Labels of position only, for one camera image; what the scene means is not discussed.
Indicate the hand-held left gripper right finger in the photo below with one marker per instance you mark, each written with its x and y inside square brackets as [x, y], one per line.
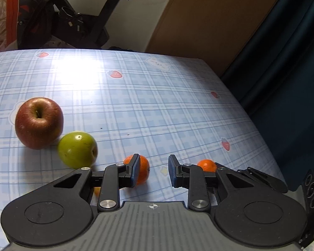
[173, 172]

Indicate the red apple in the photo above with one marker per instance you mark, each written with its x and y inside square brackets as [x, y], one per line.
[39, 125]

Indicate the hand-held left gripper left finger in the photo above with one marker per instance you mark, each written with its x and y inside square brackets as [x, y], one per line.
[135, 171]

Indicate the blue plaid tablecloth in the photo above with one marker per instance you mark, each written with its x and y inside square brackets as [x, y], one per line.
[146, 104]

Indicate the dark blue curtain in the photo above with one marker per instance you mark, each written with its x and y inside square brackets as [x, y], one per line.
[290, 70]

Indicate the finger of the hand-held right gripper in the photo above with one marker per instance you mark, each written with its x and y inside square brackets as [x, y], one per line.
[267, 181]

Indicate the orange tangerine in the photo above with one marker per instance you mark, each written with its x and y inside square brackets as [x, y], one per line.
[144, 170]
[96, 191]
[206, 165]

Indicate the green apple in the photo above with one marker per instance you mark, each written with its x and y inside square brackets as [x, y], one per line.
[77, 150]

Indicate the black exercise bike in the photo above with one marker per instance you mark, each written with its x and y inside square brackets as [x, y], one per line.
[68, 18]

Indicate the wooden panel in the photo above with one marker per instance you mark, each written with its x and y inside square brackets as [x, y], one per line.
[212, 18]

